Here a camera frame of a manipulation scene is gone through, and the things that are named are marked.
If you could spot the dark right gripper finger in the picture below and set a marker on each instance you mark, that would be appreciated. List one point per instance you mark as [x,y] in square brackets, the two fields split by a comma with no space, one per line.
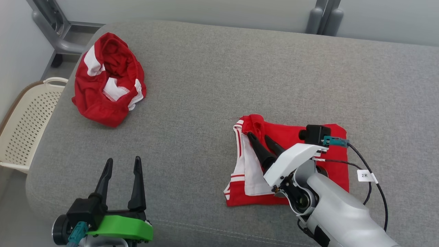
[275,147]
[262,152]

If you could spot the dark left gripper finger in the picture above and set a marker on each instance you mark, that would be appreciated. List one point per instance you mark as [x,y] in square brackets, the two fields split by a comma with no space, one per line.
[138,188]
[104,181]

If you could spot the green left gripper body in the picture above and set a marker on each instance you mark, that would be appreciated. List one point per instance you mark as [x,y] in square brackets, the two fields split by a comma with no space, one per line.
[120,226]

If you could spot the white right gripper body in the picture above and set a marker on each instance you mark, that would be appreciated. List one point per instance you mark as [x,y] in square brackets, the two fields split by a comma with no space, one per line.
[295,157]

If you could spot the red basketball jersey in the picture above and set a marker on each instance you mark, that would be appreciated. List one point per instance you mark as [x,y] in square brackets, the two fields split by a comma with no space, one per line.
[253,199]

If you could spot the red shorts with white stripe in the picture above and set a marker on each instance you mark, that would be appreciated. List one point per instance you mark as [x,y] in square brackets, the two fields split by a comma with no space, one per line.
[99,103]

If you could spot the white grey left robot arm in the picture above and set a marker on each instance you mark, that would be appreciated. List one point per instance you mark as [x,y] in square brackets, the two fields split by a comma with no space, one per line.
[103,242]

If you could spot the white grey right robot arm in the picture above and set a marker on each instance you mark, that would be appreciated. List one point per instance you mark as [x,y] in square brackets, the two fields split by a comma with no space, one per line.
[336,212]

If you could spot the cream perforated laundry basket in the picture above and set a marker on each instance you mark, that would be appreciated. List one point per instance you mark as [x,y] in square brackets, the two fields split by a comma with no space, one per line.
[27,130]

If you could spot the grey wheeled metal stand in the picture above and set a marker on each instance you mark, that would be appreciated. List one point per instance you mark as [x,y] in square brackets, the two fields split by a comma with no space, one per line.
[58,37]

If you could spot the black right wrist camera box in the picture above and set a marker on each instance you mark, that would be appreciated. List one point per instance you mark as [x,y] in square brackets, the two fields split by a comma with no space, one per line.
[315,134]

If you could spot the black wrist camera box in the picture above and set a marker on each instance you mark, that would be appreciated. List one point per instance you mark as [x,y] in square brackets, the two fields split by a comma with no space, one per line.
[84,211]
[315,134]

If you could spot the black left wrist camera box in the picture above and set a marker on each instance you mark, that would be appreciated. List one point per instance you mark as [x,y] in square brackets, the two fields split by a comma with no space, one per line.
[84,211]

